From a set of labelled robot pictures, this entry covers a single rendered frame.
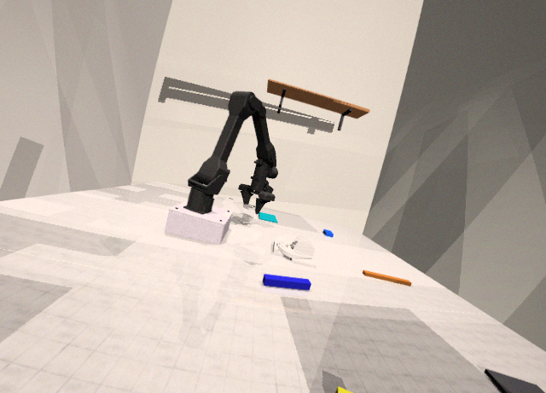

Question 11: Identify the cyan flat rectangular plate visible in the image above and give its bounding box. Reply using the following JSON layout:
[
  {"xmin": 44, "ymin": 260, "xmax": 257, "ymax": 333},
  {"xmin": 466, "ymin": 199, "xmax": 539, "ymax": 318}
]
[{"xmin": 258, "ymin": 212, "xmax": 278, "ymax": 223}]

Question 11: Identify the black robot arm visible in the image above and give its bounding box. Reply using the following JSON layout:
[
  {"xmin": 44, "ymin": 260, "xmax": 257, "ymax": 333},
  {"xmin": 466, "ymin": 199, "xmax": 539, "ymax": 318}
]
[{"xmin": 183, "ymin": 90, "xmax": 278, "ymax": 215}]

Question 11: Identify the yellow block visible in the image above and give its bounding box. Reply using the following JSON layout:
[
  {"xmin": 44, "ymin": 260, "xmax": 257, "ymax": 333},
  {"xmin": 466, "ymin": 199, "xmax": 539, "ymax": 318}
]
[{"xmin": 335, "ymin": 386, "xmax": 353, "ymax": 393}]

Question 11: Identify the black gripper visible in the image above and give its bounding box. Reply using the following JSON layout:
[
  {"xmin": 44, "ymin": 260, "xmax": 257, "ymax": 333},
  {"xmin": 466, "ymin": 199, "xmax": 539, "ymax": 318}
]
[{"xmin": 238, "ymin": 175, "xmax": 276, "ymax": 215}]

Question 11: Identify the orange flat bar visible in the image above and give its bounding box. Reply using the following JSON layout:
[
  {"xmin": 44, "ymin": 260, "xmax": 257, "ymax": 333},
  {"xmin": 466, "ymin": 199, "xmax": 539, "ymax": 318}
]
[{"xmin": 363, "ymin": 270, "xmax": 411, "ymax": 286}]

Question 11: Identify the blue rectangular bar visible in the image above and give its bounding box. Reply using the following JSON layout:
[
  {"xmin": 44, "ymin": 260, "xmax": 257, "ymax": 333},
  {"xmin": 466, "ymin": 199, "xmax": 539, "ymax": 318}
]
[{"xmin": 263, "ymin": 275, "xmax": 311, "ymax": 290}]

